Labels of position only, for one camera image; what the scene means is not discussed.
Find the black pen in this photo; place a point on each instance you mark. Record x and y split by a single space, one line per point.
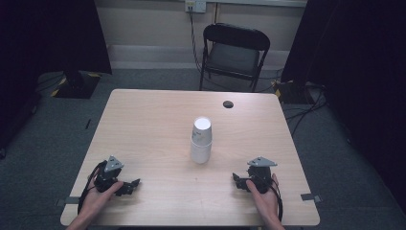
88 124

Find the black stand base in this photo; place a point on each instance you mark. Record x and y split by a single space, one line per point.
78 86
288 92

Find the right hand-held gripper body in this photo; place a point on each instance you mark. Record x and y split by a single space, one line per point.
260 177

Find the black round table grommet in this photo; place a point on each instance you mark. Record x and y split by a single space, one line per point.
228 104

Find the black folding chair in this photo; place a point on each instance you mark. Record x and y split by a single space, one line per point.
234 56

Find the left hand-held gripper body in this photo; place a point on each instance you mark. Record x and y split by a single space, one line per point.
107 177

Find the white wall socket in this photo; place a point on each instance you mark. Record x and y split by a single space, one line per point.
195 5

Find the white paper cup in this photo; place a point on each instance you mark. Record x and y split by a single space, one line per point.
201 153
202 129

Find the person's right hand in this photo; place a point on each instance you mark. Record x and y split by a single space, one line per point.
266 204

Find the grey tape strip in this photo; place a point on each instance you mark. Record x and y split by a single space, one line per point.
68 201
310 197

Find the black curtain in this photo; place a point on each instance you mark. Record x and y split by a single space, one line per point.
48 38
357 64

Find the person's left hand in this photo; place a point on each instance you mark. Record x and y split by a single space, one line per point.
97 201

